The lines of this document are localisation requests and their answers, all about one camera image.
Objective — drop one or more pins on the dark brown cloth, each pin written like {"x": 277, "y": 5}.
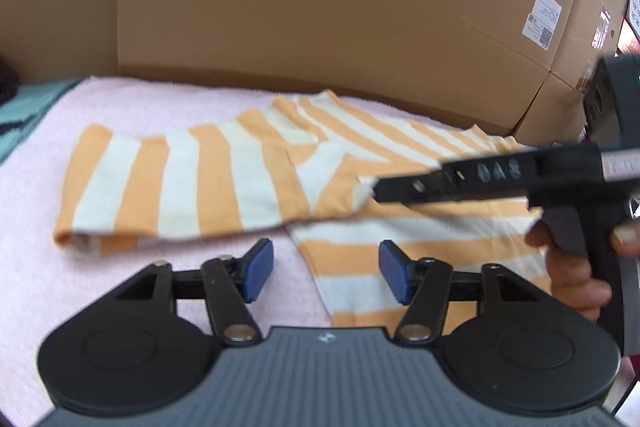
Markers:
{"x": 6, "y": 79}

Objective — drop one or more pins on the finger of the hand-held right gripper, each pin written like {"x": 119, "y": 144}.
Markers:
{"x": 425, "y": 187}

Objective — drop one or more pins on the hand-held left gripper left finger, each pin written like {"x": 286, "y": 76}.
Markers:
{"x": 260, "y": 269}

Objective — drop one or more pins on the white shipping label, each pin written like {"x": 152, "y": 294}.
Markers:
{"x": 542, "y": 19}

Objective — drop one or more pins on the teal blanket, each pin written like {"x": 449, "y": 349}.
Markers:
{"x": 22, "y": 109}

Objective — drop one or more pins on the orange white striped shirt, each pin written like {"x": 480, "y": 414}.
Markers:
{"x": 225, "y": 177}

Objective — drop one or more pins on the person's right hand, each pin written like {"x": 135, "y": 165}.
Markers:
{"x": 572, "y": 287}

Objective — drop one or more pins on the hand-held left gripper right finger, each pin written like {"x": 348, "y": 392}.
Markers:
{"x": 392, "y": 269}

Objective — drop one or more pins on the pink towel blanket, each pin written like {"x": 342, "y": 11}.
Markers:
{"x": 35, "y": 287}

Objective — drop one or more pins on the large cardboard box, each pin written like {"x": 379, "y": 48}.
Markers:
{"x": 325, "y": 7}

